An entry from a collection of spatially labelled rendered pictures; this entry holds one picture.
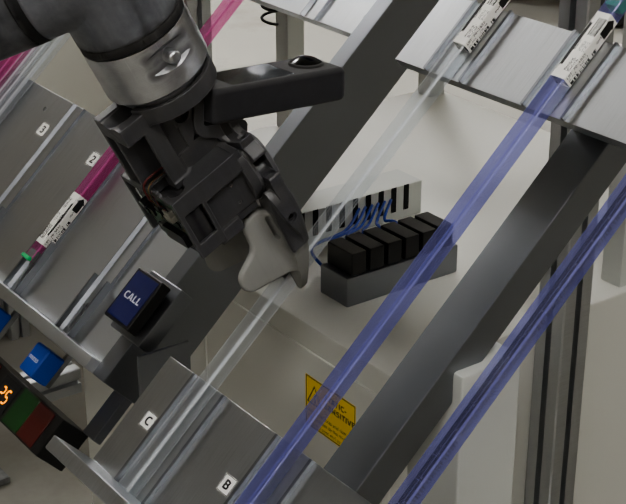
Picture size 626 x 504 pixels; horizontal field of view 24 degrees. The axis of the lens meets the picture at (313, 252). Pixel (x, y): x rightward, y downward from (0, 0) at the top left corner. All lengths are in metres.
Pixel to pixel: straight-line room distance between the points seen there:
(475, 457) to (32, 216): 0.57
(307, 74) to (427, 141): 1.08
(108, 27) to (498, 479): 0.47
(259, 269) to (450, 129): 1.12
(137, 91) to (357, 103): 0.40
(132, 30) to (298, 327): 0.71
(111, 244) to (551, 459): 0.56
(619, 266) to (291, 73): 0.73
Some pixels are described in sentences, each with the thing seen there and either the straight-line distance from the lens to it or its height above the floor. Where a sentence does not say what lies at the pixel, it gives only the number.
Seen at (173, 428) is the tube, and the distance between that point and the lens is 1.10.
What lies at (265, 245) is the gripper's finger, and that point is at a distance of 1.05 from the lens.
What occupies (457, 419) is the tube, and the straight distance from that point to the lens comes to 0.95.
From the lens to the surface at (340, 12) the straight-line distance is 1.36.
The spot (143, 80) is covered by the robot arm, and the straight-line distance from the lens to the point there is 0.95.
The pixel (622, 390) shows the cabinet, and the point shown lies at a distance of 1.74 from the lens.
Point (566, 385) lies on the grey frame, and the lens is 1.59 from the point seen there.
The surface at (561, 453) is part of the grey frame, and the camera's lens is 1.64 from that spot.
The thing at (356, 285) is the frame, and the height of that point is 0.64.
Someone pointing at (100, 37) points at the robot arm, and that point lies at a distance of 0.94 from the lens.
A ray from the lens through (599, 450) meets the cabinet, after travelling 1.76.
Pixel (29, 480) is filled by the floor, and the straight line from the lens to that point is 2.48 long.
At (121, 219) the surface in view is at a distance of 1.38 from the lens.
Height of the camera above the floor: 1.33
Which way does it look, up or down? 24 degrees down
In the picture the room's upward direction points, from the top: straight up
